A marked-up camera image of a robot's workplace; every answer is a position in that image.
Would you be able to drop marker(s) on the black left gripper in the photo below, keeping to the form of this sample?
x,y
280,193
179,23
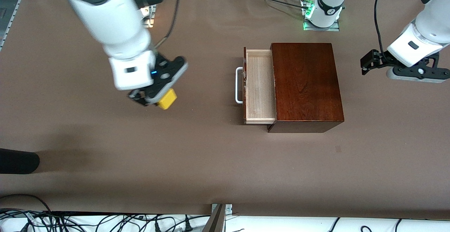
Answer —
x,y
382,59

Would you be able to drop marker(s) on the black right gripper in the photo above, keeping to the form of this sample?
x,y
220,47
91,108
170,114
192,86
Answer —
x,y
140,97

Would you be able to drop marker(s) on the yellow block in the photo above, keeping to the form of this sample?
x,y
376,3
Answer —
x,y
167,99

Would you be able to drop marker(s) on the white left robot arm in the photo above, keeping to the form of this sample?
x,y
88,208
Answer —
x,y
328,0

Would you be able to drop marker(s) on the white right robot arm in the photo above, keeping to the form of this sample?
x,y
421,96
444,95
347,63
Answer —
x,y
116,21

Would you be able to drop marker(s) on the dark brown wooden cabinet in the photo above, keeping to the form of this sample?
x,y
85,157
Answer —
x,y
309,84

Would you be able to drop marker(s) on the brown paper table cover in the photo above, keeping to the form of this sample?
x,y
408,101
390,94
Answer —
x,y
175,154

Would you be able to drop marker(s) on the black foam cylinder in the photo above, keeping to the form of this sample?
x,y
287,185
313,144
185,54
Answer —
x,y
17,161

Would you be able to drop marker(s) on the grey metal beam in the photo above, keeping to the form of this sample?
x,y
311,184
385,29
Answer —
x,y
215,223

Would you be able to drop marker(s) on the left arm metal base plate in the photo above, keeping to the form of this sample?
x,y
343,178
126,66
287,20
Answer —
x,y
321,28

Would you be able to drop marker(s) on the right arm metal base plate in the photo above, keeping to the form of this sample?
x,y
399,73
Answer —
x,y
150,21

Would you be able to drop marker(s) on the silver metal bracket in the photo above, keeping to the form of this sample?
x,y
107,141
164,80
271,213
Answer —
x,y
229,209

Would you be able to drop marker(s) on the aluminium frame profile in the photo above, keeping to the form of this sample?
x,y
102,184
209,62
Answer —
x,y
14,14

